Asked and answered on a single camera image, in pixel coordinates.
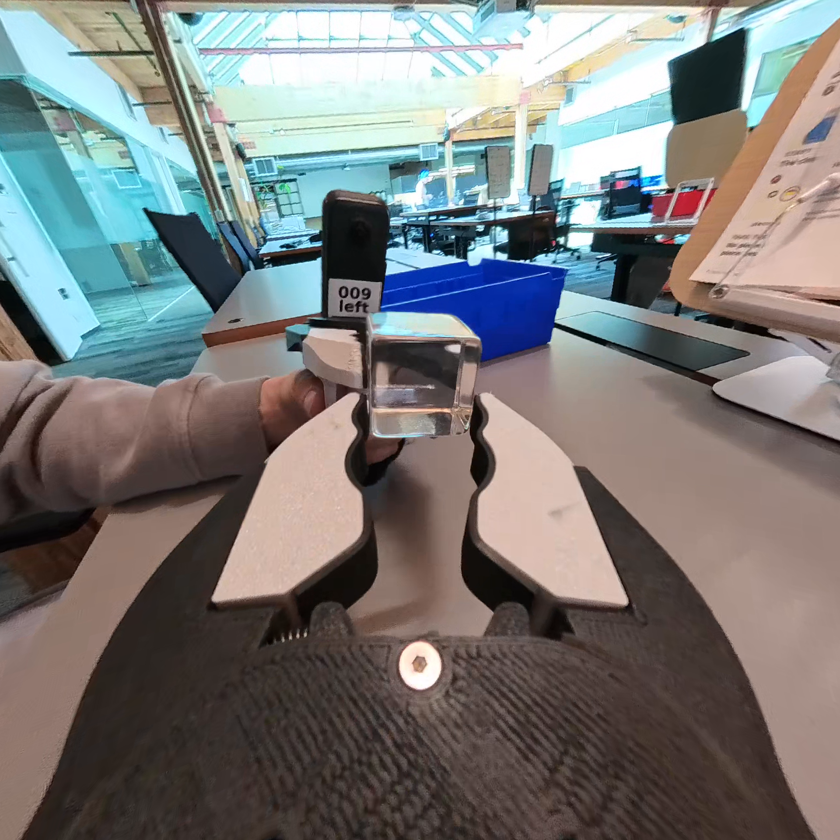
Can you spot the black desk mat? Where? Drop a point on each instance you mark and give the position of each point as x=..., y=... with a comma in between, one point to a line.
x=656, y=339

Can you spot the person's left hand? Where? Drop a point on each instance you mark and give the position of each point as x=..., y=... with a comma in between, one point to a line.
x=309, y=407

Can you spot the clear colourless cube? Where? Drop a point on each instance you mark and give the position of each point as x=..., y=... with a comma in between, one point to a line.
x=423, y=374

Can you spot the wooden document stand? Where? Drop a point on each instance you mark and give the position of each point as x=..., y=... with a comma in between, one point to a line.
x=735, y=158

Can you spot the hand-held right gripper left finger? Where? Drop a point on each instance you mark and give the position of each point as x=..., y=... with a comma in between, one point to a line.
x=295, y=512

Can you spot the printed instruction sheet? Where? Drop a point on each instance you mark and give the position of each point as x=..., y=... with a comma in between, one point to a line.
x=788, y=197

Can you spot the white table wooden edge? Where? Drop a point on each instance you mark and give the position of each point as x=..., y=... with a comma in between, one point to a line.
x=263, y=309

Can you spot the black office chair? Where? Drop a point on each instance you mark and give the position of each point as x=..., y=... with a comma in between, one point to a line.
x=197, y=256

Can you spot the person's left forearm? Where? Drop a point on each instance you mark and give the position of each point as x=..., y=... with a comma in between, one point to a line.
x=118, y=440

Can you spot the dark computer monitor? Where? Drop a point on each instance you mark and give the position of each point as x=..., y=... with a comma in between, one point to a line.
x=496, y=171

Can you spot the blue plastic bin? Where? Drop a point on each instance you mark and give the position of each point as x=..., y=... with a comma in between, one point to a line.
x=486, y=309

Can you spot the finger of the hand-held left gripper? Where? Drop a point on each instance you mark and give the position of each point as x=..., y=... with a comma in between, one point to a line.
x=335, y=361

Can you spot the red storage bin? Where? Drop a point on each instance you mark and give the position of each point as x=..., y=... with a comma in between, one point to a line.
x=683, y=204

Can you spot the beige chair back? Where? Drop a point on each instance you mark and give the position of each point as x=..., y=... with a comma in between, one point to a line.
x=706, y=147

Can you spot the grey desk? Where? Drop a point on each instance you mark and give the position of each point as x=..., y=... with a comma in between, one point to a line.
x=696, y=446

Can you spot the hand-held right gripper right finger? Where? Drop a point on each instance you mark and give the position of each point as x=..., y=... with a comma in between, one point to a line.
x=545, y=519

